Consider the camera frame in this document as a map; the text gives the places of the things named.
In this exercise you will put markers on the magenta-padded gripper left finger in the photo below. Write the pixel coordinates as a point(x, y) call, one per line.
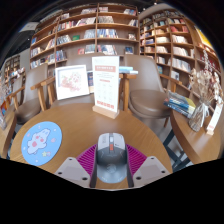
point(71, 170)

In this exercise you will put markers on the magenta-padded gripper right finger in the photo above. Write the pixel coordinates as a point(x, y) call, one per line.
point(151, 170)

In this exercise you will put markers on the grey computer mouse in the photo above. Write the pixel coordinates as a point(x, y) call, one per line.
point(111, 156)

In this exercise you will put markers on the round blue mouse pad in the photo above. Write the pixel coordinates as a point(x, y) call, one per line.
point(40, 143)

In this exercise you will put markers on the round wooden side table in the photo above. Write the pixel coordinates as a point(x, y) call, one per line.
point(196, 143)
point(8, 133)

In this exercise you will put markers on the stack of blue books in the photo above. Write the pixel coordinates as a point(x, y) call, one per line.
point(180, 104)

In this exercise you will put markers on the small white table sign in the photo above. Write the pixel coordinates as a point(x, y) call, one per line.
point(215, 120)

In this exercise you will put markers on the white framed flower picture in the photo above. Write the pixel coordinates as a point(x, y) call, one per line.
point(71, 81)

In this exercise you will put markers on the dark upright book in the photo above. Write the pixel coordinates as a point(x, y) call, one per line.
point(90, 81)

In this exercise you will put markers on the white sign in wooden stand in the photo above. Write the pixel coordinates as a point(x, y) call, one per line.
point(106, 85)

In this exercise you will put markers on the glass vase with beige flowers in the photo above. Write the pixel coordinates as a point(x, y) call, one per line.
point(203, 83)

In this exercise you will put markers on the light blue flat books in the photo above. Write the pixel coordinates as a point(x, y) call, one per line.
point(127, 70)

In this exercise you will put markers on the small distant wooden bookshelf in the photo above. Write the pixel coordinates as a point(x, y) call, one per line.
point(11, 66)

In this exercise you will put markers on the tall wooden bookshelf with books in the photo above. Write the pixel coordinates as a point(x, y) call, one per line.
point(173, 40)

